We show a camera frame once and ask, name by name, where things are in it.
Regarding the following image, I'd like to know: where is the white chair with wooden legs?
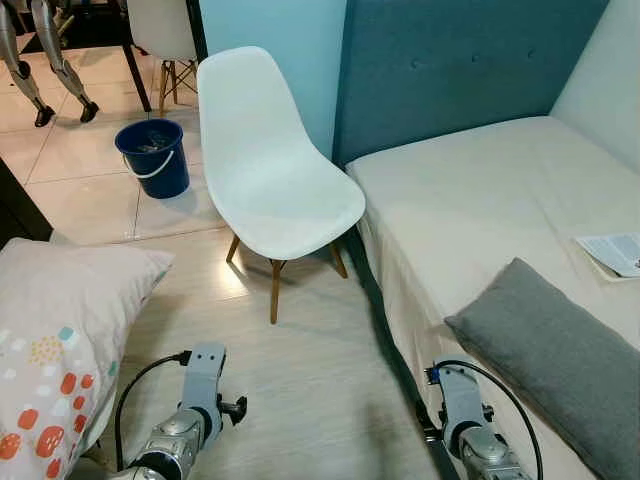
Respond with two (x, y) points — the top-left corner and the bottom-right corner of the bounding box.
(127, 0), (201, 116)

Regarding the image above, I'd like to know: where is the blue bucket with white handle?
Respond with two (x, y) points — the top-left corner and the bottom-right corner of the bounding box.
(114, 118), (191, 200)

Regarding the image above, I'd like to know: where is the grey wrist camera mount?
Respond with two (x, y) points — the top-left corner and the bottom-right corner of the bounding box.
(180, 343), (229, 429)
(427, 365), (489, 441)

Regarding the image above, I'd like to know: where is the white printed booklet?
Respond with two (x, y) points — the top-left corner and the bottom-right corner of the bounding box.
(575, 233), (640, 279)

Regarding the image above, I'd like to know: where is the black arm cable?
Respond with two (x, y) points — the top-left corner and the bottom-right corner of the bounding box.
(428, 360), (545, 480)
(114, 351), (192, 471)

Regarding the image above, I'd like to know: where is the bed with beige sheet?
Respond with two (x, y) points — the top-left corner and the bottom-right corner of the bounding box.
(345, 115), (640, 480)

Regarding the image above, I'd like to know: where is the pink pillow with coloured dots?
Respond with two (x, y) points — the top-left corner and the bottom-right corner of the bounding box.
(0, 238), (175, 480)

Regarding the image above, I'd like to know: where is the white plastic shell chair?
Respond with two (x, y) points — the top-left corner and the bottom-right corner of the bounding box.
(196, 46), (367, 325)

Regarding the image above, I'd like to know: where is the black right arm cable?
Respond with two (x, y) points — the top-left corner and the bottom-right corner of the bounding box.
(428, 360), (545, 480)

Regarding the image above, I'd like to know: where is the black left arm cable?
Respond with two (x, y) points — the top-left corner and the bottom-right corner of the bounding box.
(114, 351), (192, 471)

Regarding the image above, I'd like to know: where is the grey humanoid robot leg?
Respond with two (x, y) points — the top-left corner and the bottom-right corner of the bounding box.
(0, 0), (56, 128)
(30, 0), (101, 124)

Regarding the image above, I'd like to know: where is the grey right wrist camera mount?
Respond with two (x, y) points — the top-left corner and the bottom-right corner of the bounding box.
(427, 365), (489, 441)

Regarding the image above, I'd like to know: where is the dark wooden cabinet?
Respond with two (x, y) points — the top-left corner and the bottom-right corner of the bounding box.
(0, 158), (53, 246)

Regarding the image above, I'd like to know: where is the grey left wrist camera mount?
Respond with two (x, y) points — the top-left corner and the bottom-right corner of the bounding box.
(180, 343), (229, 429)

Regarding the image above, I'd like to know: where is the black table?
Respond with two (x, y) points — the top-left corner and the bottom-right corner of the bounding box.
(20, 0), (152, 114)

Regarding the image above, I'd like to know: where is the grey rectangular pillow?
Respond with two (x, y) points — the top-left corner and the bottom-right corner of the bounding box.
(445, 258), (640, 480)

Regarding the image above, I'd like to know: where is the blue upholstered headboard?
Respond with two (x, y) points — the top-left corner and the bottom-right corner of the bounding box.
(333, 0), (611, 167)

